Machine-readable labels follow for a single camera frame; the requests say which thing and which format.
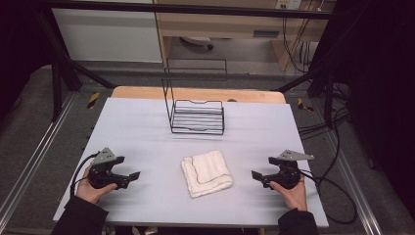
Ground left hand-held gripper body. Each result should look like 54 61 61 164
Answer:
87 147 131 190

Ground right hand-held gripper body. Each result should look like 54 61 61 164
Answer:
269 149 315 191

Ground person's left hand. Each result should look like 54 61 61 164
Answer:
74 165 118 206

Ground person's right hand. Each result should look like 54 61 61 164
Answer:
268 175 309 212

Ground pale grey table cover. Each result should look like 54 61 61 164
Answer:
52 97 330 229

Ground folded white towel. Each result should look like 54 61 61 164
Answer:
180 149 235 200

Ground white cabinet panel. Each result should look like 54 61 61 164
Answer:
51 7 163 64

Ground black curtain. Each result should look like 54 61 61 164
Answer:
0 0 64 112
309 0 415 213

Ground light wooden desk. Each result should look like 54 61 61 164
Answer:
153 0 338 71

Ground office chair base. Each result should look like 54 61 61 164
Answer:
179 35 215 51

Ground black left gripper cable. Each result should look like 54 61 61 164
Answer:
69 152 100 198

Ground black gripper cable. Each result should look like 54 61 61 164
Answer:
69 152 100 198
299 167 358 225

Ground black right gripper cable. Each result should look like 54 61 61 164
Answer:
299 167 358 225

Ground bundle of black floor cables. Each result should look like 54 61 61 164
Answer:
297 81 352 142

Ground aluminium floor rail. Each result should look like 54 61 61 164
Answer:
0 92 78 223
325 130 384 235

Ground black wire rack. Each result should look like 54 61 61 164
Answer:
161 58 229 136

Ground hanging cables under desk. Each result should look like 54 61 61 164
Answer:
281 17 315 74

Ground white wall outlet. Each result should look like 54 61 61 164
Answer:
274 0 303 11

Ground black metal frame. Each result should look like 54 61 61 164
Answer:
30 0 341 122

